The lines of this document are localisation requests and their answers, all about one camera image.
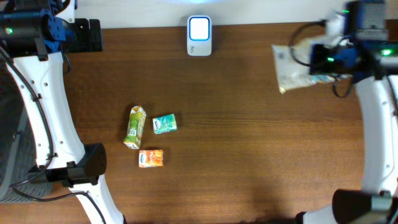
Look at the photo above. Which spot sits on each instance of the white barcode scanner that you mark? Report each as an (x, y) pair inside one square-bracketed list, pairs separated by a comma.
[(199, 36)]

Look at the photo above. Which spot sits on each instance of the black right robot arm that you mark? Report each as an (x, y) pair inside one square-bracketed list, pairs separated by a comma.
[(364, 52)]

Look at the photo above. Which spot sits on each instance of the dark grey plastic basket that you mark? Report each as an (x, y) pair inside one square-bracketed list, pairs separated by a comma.
[(18, 154)]

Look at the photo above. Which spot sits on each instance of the cream yellow snack bag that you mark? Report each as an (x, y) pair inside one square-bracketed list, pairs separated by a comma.
[(291, 75)]

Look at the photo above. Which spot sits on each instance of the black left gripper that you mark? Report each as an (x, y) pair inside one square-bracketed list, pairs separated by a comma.
[(86, 43)]

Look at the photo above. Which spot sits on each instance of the orange small drink carton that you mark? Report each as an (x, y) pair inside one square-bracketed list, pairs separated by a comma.
[(151, 158)]

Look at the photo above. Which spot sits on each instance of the green orange juice carton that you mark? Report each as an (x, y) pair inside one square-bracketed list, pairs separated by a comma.
[(135, 127)]

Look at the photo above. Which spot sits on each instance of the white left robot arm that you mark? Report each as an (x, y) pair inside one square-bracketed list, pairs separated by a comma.
[(36, 37)]

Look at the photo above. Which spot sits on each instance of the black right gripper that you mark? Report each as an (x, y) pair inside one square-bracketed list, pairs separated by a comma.
[(313, 69)]

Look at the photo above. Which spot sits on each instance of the teal small drink carton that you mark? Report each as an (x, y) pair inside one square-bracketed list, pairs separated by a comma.
[(164, 124)]

